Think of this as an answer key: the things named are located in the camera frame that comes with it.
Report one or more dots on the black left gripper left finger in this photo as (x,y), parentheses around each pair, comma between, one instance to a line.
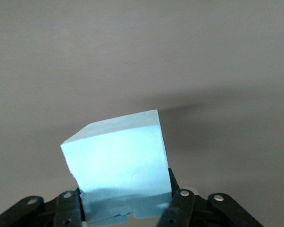
(61,210)

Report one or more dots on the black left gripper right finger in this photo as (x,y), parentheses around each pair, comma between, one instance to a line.
(187,210)

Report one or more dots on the light blue foam block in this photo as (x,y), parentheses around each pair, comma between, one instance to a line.
(118,156)

